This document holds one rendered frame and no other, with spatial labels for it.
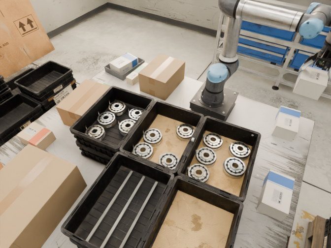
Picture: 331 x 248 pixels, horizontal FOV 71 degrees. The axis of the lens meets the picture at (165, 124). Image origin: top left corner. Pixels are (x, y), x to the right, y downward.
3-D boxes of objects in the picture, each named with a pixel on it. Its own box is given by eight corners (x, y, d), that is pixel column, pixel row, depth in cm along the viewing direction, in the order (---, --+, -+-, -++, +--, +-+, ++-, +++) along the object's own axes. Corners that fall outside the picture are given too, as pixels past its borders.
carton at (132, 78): (145, 68, 195) (145, 62, 190) (151, 70, 192) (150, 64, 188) (126, 83, 181) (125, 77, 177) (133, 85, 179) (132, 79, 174)
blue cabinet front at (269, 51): (222, 47, 291) (231, -1, 249) (281, 64, 266) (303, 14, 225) (221, 48, 289) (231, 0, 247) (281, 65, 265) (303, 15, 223)
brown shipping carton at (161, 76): (160, 70, 192) (160, 53, 181) (183, 78, 185) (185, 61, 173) (139, 90, 175) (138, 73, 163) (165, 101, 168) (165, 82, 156)
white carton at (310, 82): (299, 73, 133) (306, 59, 126) (321, 79, 129) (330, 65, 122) (292, 92, 122) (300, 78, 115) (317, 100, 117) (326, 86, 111)
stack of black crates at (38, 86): (64, 95, 255) (49, 59, 222) (85, 105, 245) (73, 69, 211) (34, 118, 232) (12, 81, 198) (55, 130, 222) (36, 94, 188)
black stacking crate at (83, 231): (121, 164, 119) (117, 151, 111) (174, 187, 111) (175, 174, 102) (68, 239, 95) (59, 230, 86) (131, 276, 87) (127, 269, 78)
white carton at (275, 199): (264, 177, 127) (270, 169, 120) (287, 187, 123) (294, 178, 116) (255, 209, 115) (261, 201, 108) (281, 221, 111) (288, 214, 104)
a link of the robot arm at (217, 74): (201, 87, 146) (204, 69, 136) (212, 76, 153) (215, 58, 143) (218, 95, 142) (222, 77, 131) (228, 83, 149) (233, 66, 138)
